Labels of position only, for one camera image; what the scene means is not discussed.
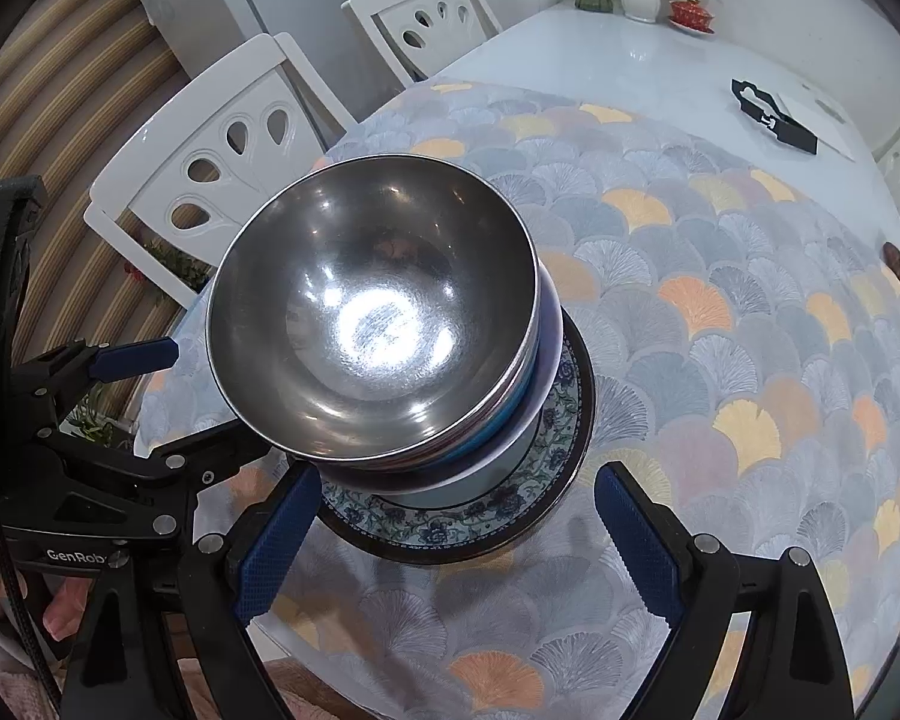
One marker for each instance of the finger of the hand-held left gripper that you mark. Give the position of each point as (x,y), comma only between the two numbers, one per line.
(202,457)
(135,356)

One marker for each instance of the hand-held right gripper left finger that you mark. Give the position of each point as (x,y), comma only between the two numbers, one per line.
(277,540)

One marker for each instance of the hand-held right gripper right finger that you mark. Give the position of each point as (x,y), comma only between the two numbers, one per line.
(637,540)

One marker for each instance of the large blue floral plate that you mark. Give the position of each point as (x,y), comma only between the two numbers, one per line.
(495,525)

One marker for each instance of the pink patterned bowl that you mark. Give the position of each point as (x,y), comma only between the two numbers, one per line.
(450,495)

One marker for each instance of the red-sided steel bowl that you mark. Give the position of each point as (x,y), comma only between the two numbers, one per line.
(367,300)

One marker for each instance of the person's left hand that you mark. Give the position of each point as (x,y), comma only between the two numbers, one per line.
(64,611)

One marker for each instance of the fan-patterned table mat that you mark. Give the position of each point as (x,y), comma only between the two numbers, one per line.
(720,390)

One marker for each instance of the white refrigerator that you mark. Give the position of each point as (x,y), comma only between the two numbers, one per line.
(195,0)

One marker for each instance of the white card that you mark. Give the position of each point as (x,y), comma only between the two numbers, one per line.
(825,131)

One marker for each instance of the red lidded cup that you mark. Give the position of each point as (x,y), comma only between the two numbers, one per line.
(691,13)

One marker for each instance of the black plastic frame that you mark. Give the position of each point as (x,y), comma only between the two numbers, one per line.
(795,139)

